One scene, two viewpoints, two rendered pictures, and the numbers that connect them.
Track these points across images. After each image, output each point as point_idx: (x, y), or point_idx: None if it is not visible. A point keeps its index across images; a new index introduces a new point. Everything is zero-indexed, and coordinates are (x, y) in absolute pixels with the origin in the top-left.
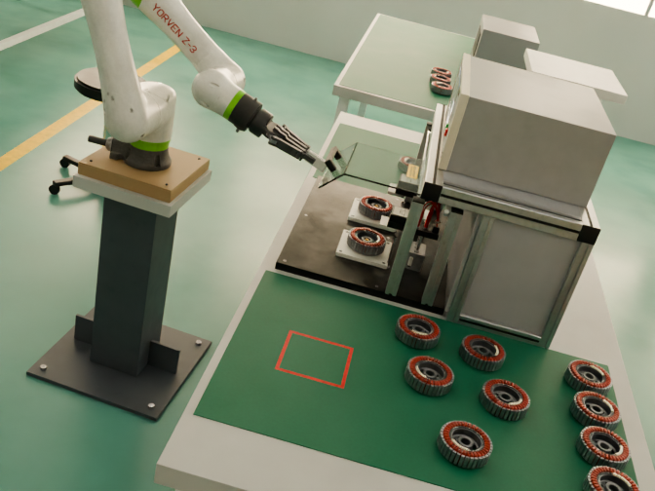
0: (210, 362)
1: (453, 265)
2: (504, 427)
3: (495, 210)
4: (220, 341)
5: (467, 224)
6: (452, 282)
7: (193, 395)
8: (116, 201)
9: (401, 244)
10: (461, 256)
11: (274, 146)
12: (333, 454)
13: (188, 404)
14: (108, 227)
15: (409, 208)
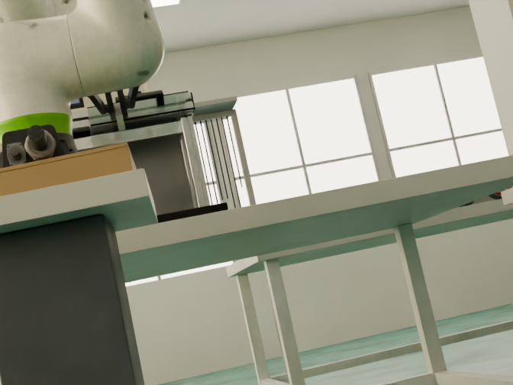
0: (428, 171)
1: (156, 211)
2: None
3: None
4: (393, 178)
5: (144, 167)
6: (190, 205)
7: (475, 162)
8: (111, 244)
9: (201, 161)
10: (184, 177)
11: (139, 86)
12: None
13: (488, 160)
14: (123, 311)
15: (186, 128)
